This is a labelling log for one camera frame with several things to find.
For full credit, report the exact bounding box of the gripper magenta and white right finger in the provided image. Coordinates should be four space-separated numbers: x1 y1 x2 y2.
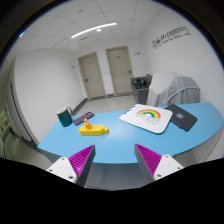
134 144 183 181

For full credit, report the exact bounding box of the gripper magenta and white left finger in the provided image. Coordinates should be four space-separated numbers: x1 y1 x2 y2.
47 145 96 187

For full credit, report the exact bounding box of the purple smartphone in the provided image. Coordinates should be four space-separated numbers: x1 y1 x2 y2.
73 112 94 126

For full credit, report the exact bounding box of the white rainbow mouse pad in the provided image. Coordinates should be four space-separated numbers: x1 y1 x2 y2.
119 104 173 134

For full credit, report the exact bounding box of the teal ceramic mug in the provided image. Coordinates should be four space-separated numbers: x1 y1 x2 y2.
57 107 72 127

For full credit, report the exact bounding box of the black notebook with sticker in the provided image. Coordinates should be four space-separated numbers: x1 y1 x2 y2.
166 104 197 131

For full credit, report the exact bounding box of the grey cloth-covered furniture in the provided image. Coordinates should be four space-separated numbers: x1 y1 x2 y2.
147 72 200 107

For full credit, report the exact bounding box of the dark grey armchair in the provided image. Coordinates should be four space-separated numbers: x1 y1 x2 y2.
131 74 152 105

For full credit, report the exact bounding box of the left beige door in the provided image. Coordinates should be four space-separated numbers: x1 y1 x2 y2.
78 53 105 99

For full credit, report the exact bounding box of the beige door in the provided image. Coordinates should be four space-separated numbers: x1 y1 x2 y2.
78 53 105 99
107 47 132 95

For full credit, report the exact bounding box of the right beige door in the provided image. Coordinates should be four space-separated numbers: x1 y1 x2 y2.
107 47 132 95

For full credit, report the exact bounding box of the long ceiling light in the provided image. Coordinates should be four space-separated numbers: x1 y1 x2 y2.
71 22 117 39

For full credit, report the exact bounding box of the red wall lettering sign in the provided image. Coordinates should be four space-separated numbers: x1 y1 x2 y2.
152 31 191 49

